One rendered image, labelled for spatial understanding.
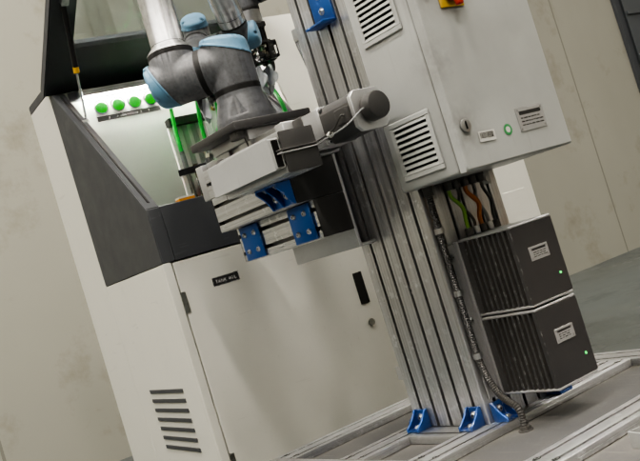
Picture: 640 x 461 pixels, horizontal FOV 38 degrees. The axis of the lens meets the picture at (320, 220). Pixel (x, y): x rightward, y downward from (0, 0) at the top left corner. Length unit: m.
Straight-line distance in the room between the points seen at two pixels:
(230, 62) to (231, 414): 1.00
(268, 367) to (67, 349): 2.14
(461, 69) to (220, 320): 1.12
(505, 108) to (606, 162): 5.52
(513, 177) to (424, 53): 1.48
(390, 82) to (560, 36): 5.56
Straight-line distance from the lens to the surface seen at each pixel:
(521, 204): 3.33
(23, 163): 4.83
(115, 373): 3.37
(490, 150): 1.93
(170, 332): 2.73
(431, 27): 1.92
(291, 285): 2.79
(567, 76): 7.42
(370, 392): 2.89
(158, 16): 2.37
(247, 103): 2.24
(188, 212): 2.69
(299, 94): 3.27
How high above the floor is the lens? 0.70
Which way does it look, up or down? 2 degrees up
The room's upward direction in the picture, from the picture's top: 17 degrees counter-clockwise
